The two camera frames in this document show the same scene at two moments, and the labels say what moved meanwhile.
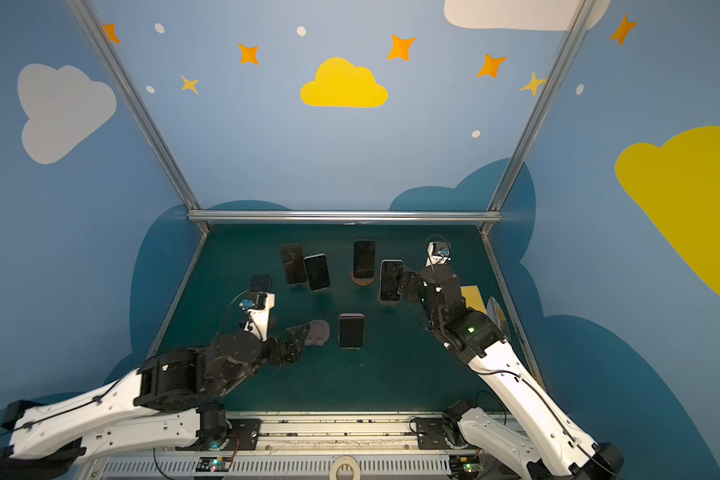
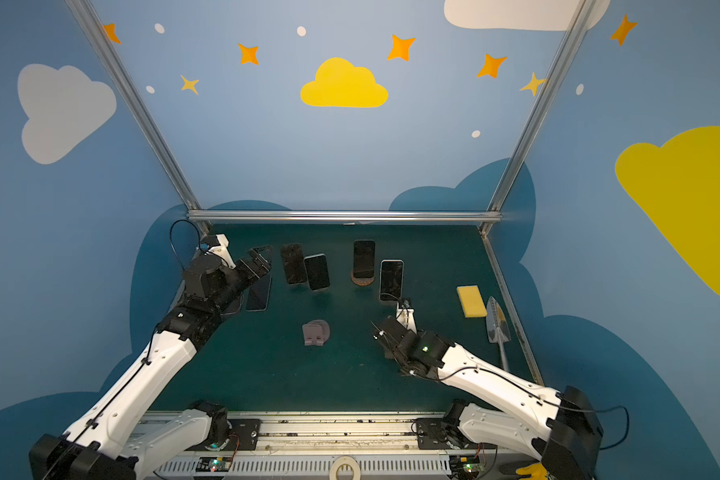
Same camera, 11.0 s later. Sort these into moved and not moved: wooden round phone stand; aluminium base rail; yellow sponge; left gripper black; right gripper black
Moved: left gripper black; right gripper black
Not moved: yellow sponge; wooden round phone stand; aluminium base rail
